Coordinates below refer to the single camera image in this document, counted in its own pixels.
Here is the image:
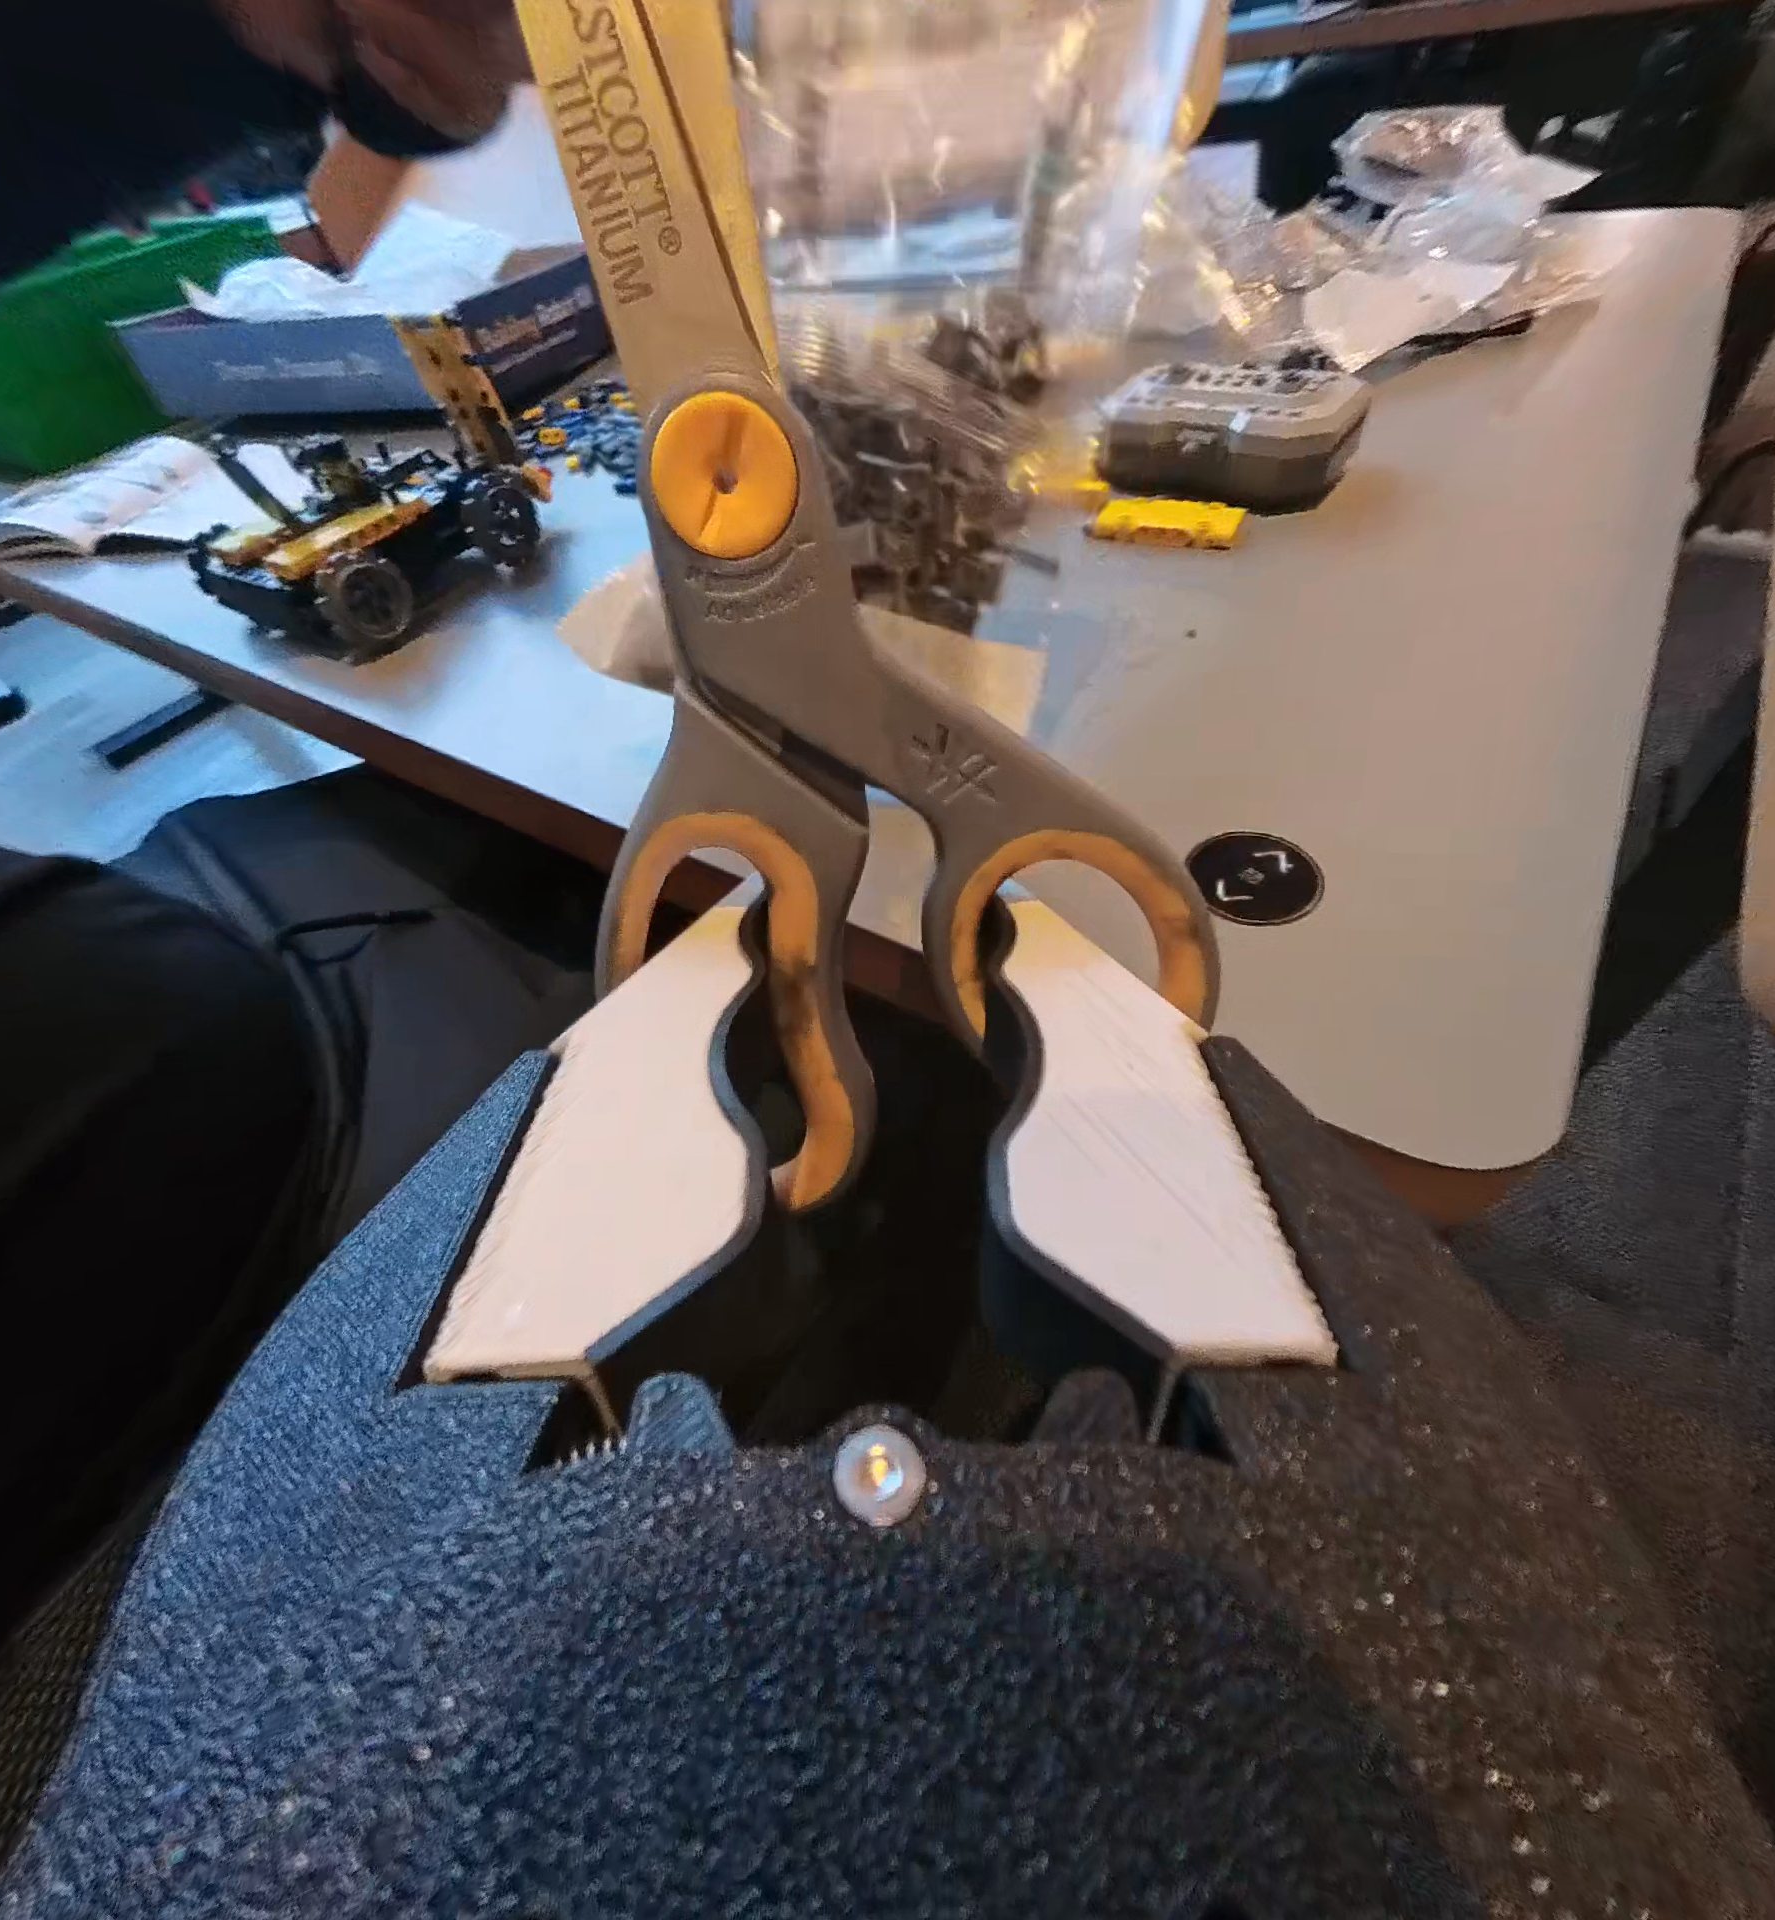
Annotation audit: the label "green storage bin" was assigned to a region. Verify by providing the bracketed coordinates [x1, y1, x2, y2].
[0, 216, 279, 475]

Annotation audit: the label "dark blue cardboard kit box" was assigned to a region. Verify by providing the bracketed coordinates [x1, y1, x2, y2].
[114, 247, 617, 420]

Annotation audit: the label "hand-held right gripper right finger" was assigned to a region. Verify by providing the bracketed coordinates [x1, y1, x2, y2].
[976, 897, 1341, 1373]

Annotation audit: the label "person's left hand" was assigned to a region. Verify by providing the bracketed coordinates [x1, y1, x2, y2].
[307, 0, 534, 153]

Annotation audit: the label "grey desk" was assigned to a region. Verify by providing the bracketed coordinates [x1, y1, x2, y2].
[0, 212, 1745, 1172]

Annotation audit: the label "clear plastic parts bag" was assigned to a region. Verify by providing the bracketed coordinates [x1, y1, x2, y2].
[737, 0, 1234, 633]

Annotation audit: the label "grey battery box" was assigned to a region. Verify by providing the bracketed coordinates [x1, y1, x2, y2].
[1097, 357, 1378, 504]

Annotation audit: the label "black round desk control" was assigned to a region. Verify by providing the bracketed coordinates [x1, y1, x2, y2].
[1183, 828, 1327, 927]

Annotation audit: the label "white instruction booklet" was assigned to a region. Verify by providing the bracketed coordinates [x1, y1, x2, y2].
[0, 433, 302, 558]

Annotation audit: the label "crumpled clear plastic bag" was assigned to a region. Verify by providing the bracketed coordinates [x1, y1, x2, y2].
[1186, 104, 1601, 377]

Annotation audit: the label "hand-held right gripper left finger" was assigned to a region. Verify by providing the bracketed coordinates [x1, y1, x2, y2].
[420, 886, 777, 1388]

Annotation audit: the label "grey yellow scissors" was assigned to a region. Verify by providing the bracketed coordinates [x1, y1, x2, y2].
[502, 0, 1222, 1214]

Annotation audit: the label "yellow panel block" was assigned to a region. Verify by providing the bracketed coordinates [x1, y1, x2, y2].
[1088, 497, 1254, 554]

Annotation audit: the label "yellow black toy vehicle model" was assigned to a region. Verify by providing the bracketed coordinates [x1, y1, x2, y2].
[189, 315, 556, 661]

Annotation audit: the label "pile of small building pieces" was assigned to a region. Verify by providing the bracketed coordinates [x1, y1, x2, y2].
[521, 376, 647, 491]

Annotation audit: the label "person's body in dark clothes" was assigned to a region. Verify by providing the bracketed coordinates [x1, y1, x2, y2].
[0, 833, 335, 1579]

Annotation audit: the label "person's left forearm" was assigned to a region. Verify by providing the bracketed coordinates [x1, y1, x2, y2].
[0, 0, 484, 325]

